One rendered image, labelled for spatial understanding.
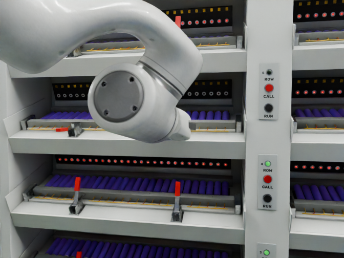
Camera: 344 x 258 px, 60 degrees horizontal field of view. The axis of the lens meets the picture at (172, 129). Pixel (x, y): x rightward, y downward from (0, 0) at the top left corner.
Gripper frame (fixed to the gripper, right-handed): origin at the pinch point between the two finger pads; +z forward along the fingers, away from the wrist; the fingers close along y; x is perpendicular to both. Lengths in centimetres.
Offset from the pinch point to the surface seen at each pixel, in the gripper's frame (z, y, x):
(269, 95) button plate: 3.3, 20.7, 8.1
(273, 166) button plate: 5.9, 21.8, -7.0
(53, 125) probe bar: 9.4, -34.4, 2.1
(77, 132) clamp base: 6.2, -25.6, -0.3
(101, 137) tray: 5.9, -18.8, -1.5
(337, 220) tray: 12.9, 36.7, -18.9
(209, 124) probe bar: 9.1, 7.6, 2.6
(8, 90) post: 3.9, -44.6, 10.5
